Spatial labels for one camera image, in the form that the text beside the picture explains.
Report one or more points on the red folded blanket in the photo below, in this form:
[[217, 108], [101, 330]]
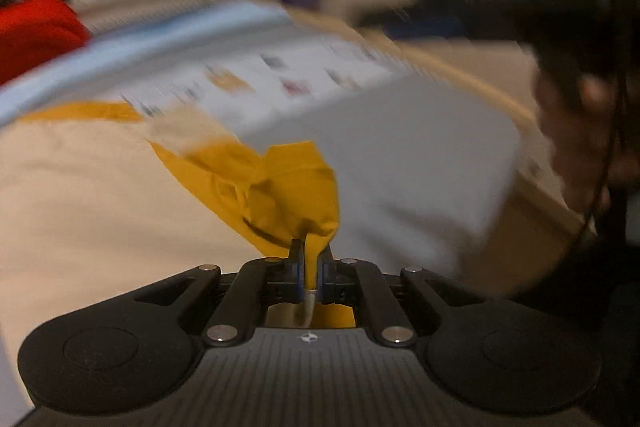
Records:
[[35, 37]]

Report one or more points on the printed white bed sheet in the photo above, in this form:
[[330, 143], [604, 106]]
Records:
[[400, 157]]

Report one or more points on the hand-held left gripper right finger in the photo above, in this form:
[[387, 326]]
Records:
[[326, 277]]

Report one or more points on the light blue mat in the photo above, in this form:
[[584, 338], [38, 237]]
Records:
[[125, 52]]

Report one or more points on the person's right hand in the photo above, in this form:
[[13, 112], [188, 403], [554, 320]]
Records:
[[575, 147]]

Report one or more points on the beige and yellow jacket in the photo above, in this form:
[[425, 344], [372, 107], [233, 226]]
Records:
[[280, 192]]

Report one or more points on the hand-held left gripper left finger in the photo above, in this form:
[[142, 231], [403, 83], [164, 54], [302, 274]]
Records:
[[296, 274]]

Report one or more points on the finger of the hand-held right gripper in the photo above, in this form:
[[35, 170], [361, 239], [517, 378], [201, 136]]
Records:
[[450, 7]]

